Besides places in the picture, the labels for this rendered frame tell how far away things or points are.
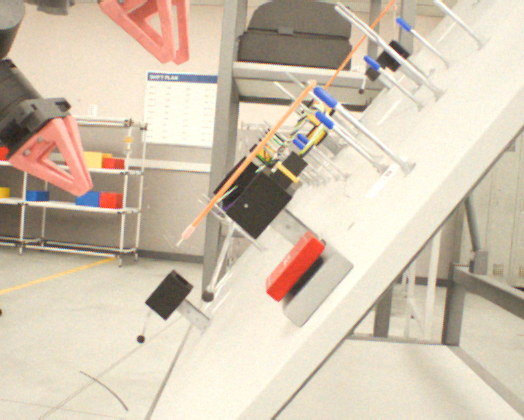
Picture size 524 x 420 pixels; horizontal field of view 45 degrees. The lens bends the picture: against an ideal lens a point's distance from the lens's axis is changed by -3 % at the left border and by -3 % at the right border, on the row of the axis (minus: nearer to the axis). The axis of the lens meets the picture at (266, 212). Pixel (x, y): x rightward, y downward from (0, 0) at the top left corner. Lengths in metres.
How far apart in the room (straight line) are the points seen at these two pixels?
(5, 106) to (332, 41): 1.20
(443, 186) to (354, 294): 0.09
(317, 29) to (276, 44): 0.12
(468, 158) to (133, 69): 8.36
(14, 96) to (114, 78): 8.11
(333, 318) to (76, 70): 8.67
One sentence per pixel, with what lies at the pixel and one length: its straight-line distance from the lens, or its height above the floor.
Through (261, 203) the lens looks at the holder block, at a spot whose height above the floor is 1.15.
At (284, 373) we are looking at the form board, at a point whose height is 1.05.
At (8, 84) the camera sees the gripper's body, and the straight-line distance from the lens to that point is 0.70.
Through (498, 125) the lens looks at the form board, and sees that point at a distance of 0.43.
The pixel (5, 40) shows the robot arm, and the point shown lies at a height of 1.28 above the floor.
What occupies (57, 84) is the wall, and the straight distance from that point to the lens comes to 9.11.
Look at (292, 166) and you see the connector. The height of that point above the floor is 1.19.
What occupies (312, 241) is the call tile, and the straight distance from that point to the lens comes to 0.44.
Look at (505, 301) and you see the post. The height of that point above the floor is 0.98.
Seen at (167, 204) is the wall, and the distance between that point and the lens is 8.45.
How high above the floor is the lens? 1.17
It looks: 3 degrees down
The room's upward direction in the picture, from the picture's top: 5 degrees clockwise
